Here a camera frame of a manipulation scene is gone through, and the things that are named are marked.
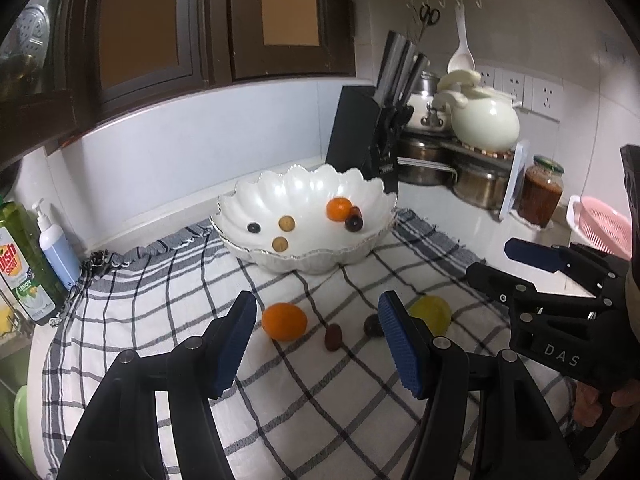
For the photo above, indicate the cream ceramic pot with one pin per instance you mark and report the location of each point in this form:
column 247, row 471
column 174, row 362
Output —
column 484, row 118

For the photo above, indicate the white electric cooker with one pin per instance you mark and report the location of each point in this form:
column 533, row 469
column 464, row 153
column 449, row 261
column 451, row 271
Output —
column 425, row 119

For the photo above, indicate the large orange tangerine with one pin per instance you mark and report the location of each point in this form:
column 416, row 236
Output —
column 284, row 322

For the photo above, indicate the black hanging scissors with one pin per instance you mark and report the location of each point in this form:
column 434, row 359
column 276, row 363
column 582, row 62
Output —
column 428, row 16

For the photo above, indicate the white shelf rack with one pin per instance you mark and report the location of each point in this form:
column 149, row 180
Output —
column 517, row 169

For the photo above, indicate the glass jar brown sauce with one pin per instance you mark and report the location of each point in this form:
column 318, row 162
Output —
column 541, row 191

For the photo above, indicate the steel pot lower right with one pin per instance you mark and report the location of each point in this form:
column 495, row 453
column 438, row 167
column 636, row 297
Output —
column 479, row 185

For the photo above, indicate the dark plum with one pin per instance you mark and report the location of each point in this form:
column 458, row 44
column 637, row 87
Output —
column 372, row 327

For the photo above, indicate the black knife block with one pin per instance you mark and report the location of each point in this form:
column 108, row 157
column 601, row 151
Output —
column 369, row 120

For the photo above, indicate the dark wooden wall cabinet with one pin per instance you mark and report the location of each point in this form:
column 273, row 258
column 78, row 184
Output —
column 68, row 65

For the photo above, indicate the yellow-green round fruit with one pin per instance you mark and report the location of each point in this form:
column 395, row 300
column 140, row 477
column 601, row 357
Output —
column 434, row 311

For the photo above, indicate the small orange tangerine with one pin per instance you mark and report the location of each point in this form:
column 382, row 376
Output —
column 338, row 209

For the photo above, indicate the green dish soap bottle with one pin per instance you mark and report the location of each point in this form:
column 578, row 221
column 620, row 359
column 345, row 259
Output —
column 25, row 268

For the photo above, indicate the red date fruit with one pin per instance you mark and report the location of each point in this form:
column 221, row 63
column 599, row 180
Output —
column 333, row 339

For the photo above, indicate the person's right hand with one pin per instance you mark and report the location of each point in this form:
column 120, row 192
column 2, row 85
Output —
column 588, row 408

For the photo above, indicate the checkered white kitchen cloth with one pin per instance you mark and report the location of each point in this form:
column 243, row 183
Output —
column 295, row 410

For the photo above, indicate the brown-yellow small fruit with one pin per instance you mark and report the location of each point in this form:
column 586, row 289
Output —
column 279, row 244
column 287, row 223

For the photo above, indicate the steel pot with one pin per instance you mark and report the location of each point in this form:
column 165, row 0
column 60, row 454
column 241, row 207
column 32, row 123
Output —
column 479, row 185
column 423, row 162

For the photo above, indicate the white hanging ladle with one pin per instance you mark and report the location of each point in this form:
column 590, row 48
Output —
column 462, row 59

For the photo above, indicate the pink plastic basket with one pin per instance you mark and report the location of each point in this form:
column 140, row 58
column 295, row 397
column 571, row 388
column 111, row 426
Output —
column 600, row 225

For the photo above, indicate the small dark grape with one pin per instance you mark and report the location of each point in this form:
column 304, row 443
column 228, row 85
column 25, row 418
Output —
column 254, row 227

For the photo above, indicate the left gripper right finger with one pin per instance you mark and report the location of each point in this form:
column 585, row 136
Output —
column 517, row 435

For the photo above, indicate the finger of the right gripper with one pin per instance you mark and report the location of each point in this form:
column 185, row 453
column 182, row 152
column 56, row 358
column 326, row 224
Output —
column 514, row 292
column 547, row 258

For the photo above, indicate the white scalloped fruit bowl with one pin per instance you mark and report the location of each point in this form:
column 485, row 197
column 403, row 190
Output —
column 317, row 245

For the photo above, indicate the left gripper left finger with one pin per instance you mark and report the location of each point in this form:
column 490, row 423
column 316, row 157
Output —
column 117, row 436

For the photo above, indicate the steel pot lower left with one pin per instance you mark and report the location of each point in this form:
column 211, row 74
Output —
column 423, row 162

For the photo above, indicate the blue pump soap bottle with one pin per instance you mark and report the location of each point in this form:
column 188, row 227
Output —
column 57, row 249

